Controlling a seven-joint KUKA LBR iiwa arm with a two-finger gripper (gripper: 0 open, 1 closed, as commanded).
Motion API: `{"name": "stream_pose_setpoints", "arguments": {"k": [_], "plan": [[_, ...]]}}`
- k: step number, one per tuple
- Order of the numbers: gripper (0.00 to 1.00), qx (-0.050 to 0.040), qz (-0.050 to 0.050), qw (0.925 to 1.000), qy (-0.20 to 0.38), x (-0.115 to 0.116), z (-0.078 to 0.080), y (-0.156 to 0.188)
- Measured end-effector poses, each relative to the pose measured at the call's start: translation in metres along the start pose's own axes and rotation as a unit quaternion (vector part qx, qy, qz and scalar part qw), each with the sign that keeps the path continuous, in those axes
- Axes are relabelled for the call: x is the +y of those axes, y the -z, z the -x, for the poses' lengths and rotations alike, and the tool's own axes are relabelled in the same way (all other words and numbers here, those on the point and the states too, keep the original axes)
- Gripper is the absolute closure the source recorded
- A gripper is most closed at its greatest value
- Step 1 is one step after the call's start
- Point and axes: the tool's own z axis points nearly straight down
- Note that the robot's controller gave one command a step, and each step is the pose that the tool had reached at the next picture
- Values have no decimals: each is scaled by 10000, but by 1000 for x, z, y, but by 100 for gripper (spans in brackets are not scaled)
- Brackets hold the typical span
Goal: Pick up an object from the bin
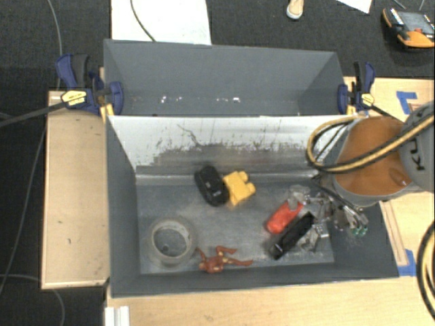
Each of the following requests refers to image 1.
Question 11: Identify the red-orange bottle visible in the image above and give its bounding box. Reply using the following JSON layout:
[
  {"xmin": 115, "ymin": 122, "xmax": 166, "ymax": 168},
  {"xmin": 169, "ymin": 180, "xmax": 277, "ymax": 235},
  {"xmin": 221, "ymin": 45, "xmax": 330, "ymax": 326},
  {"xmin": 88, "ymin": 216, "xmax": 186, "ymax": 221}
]
[{"xmin": 264, "ymin": 197, "xmax": 305, "ymax": 235}]

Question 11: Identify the pale wood board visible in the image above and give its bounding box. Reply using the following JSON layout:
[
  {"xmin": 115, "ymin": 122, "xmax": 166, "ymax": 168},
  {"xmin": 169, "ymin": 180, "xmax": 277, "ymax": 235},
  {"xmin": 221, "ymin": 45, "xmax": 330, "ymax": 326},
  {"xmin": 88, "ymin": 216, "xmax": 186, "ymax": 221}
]
[{"xmin": 40, "ymin": 90, "xmax": 111, "ymax": 290}]

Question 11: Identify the clear tape roll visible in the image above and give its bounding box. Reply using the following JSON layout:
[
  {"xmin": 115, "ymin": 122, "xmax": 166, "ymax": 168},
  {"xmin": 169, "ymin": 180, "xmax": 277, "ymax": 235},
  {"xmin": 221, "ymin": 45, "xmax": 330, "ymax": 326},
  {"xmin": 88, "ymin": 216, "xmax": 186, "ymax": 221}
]
[{"xmin": 147, "ymin": 215, "xmax": 198, "ymax": 268}]

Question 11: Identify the yellow toy block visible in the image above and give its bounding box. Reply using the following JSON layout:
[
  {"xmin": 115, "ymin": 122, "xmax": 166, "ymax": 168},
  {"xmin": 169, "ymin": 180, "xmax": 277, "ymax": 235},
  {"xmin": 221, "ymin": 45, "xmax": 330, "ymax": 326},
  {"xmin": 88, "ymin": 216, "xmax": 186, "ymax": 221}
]
[{"xmin": 222, "ymin": 170, "xmax": 257, "ymax": 207}]

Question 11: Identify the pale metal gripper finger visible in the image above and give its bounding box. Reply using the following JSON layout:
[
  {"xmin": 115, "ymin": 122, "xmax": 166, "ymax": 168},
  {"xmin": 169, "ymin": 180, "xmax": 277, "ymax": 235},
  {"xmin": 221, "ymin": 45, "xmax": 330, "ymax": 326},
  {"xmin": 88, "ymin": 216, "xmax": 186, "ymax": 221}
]
[
  {"xmin": 298, "ymin": 221, "xmax": 331, "ymax": 253},
  {"xmin": 290, "ymin": 184, "xmax": 322, "ymax": 211}
]

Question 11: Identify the grey metal bin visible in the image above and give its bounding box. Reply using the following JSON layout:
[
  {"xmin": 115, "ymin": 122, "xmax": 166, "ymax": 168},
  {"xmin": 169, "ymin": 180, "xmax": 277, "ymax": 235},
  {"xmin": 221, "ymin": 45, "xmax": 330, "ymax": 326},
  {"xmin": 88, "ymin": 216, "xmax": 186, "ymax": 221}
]
[{"xmin": 103, "ymin": 38, "xmax": 400, "ymax": 298}]

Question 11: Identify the black rounded box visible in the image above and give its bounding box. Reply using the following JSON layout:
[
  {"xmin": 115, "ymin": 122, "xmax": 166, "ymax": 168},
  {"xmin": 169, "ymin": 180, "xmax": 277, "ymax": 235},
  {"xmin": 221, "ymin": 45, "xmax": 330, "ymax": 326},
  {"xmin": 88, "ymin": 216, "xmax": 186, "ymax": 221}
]
[{"xmin": 194, "ymin": 164, "xmax": 230, "ymax": 207}]

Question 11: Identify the black flat bar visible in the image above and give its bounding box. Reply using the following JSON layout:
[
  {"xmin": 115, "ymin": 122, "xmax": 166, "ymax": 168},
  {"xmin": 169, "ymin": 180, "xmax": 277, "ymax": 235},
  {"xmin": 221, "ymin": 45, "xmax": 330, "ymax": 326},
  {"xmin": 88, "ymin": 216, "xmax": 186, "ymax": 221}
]
[{"xmin": 268, "ymin": 211, "xmax": 315, "ymax": 261}]

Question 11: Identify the red-brown toy figure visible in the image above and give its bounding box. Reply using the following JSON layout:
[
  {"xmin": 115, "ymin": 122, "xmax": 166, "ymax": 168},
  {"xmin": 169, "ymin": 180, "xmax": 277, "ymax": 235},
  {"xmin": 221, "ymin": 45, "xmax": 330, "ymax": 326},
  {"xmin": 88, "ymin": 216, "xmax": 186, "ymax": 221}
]
[{"xmin": 196, "ymin": 244, "xmax": 254, "ymax": 274}]

